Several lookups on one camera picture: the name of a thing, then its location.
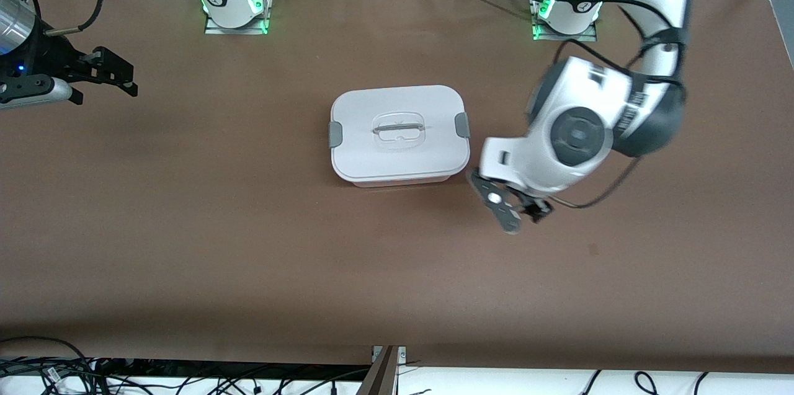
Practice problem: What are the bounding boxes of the pink translucent plastic box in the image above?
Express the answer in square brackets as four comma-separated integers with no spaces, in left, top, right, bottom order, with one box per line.
[352,173,452,189]

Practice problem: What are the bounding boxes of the white box lid grey latches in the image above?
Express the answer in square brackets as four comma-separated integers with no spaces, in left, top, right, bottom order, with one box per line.
[328,85,471,183]

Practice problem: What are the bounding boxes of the black looped cable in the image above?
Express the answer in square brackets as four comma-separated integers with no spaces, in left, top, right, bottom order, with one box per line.
[0,336,94,395]

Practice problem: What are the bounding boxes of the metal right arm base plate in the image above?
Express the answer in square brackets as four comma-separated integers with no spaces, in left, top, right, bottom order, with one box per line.
[205,0,274,35]

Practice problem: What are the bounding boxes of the aluminium camera post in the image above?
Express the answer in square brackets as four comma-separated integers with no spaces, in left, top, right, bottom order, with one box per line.
[357,345,407,395]

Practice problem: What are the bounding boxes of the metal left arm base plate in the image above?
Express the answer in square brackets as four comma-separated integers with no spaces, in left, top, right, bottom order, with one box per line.
[530,0,598,42]

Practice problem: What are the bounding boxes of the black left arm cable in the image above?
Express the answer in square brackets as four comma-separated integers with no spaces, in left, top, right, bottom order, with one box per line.
[549,0,689,210]

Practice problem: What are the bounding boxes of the brown table cover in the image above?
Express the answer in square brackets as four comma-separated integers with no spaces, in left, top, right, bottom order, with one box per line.
[0,0,794,377]

